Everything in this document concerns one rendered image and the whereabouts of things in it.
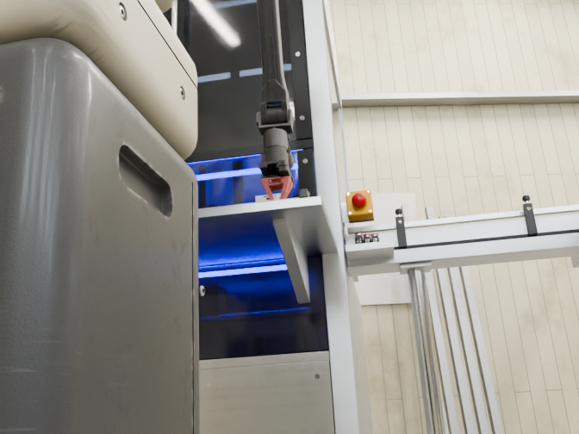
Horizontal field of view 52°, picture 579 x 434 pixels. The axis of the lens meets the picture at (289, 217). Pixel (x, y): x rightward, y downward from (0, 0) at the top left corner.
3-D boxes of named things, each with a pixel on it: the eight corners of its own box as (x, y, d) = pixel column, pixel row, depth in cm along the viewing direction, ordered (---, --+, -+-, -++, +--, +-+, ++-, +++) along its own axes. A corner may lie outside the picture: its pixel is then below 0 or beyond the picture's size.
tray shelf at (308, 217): (108, 282, 177) (108, 275, 178) (340, 259, 167) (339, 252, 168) (10, 238, 132) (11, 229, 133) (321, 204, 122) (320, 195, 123)
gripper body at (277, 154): (294, 187, 142) (293, 161, 145) (286, 166, 132) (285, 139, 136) (267, 190, 142) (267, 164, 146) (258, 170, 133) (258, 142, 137)
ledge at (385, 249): (349, 263, 173) (348, 257, 173) (394, 259, 171) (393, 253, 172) (345, 251, 160) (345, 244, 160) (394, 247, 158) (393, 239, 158)
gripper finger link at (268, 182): (295, 217, 138) (294, 182, 142) (290, 204, 131) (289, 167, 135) (267, 220, 139) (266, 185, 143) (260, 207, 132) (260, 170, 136)
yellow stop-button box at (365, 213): (349, 223, 169) (346, 200, 171) (374, 220, 168) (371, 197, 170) (347, 215, 162) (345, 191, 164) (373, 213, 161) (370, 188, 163)
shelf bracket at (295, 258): (299, 303, 157) (295, 257, 161) (310, 302, 157) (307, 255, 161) (276, 276, 125) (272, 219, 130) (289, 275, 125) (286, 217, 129)
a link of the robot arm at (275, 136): (261, 126, 141) (284, 123, 140) (267, 141, 147) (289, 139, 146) (262, 151, 138) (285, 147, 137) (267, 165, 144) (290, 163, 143)
